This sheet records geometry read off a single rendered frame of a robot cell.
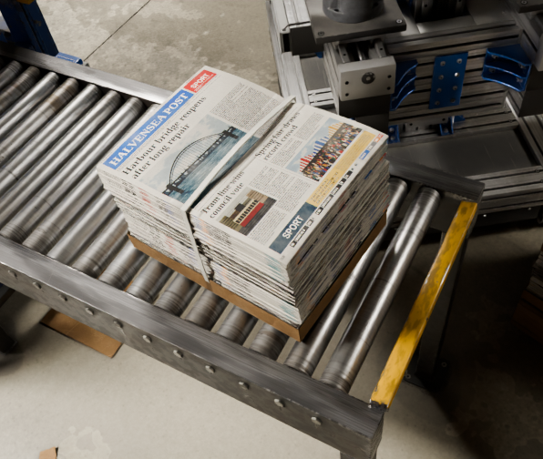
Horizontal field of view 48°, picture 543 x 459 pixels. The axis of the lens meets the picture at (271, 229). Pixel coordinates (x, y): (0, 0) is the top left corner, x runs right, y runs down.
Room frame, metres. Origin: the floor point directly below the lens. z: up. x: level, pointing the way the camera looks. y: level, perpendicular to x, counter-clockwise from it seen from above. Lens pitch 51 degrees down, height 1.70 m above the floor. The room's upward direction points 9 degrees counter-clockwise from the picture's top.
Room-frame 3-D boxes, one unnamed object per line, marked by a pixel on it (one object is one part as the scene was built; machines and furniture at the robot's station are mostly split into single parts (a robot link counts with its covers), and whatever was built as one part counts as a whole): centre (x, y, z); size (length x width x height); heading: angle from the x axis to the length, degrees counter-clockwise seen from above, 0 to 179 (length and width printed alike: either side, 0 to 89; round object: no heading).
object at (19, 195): (1.04, 0.45, 0.78); 0.47 x 0.05 x 0.05; 144
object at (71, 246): (0.92, 0.29, 0.78); 0.47 x 0.05 x 0.05; 144
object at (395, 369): (0.52, -0.24, 0.81); 0.43 x 0.03 x 0.02; 144
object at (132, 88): (1.12, 0.14, 0.74); 1.34 x 0.05 x 0.12; 54
